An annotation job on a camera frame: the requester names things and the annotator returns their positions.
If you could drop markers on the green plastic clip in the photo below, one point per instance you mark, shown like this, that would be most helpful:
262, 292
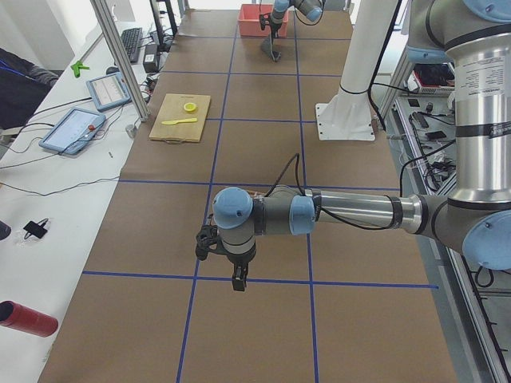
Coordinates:
78, 67

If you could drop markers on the yellow plastic knife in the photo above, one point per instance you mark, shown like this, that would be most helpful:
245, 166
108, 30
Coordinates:
180, 121

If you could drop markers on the seated person in dark clothes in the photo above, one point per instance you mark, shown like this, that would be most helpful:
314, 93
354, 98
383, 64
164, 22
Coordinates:
24, 86

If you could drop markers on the black keyboard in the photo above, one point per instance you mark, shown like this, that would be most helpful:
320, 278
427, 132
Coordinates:
131, 39

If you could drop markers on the teach pendant tablet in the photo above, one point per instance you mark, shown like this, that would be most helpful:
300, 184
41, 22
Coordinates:
108, 92
73, 132

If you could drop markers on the red cylinder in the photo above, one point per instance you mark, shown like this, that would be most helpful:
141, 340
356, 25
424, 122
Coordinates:
25, 319

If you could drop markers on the black power adapter box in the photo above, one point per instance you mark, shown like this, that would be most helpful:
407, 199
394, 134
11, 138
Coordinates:
151, 60

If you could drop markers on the aluminium frame post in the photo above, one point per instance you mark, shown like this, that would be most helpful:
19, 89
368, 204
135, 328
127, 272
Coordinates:
117, 49

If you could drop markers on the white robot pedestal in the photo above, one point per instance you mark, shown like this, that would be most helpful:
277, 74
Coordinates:
347, 116

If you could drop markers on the small black device on table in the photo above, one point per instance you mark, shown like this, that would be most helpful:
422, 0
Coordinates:
35, 229

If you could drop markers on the near teach pendant tablet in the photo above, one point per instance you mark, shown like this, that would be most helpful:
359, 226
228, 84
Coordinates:
73, 132

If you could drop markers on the yellow lemon slices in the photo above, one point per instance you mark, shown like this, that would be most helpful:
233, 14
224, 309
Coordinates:
190, 107

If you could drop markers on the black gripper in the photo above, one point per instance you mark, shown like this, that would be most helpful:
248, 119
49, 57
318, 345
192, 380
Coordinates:
272, 35
239, 262

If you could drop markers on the bamboo cutting board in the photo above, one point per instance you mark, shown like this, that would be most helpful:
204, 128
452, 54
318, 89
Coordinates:
172, 109

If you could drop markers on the far teach pendant tablet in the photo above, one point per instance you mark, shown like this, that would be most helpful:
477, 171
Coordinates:
108, 92

